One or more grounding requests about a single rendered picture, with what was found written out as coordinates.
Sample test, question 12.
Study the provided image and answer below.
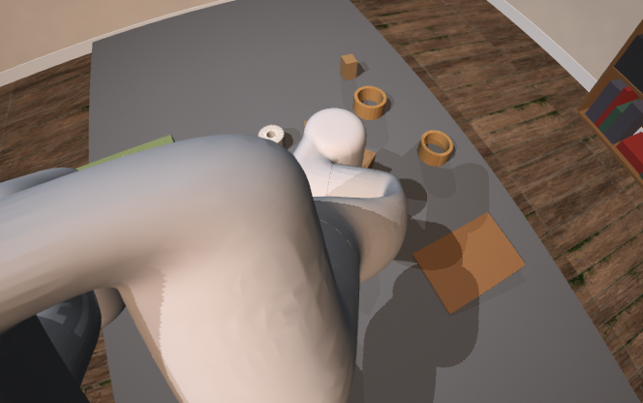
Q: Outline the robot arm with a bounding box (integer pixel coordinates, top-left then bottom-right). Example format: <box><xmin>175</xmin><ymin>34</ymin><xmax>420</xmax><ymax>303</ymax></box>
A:
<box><xmin>0</xmin><ymin>108</ymin><xmax>408</xmax><ymax>403</ymax></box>

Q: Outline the tan cardboard cube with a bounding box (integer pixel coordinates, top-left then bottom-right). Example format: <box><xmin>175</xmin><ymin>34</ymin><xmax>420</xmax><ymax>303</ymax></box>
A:
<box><xmin>340</xmin><ymin>54</ymin><xmax>357</xmax><ymax>80</ymax></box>

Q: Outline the orange ring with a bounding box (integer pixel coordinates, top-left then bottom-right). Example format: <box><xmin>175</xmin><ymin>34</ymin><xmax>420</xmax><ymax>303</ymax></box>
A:
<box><xmin>352</xmin><ymin>86</ymin><xmax>386</xmax><ymax>120</ymax></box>
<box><xmin>417</xmin><ymin>130</ymin><xmax>453</xmax><ymax>167</ymax></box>

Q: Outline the flat brown square board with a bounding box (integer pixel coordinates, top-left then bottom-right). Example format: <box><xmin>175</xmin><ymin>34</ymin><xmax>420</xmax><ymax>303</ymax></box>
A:
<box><xmin>413</xmin><ymin>212</ymin><xmax>525</xmax><ymax>314</ymax></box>

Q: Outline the tan cardboard carton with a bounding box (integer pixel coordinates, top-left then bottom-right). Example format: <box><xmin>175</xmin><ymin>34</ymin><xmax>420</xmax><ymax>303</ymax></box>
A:
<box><xmin>362</xmin><ymin>149</ymin><xmax>376</xmax><ymax>169</ymax></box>

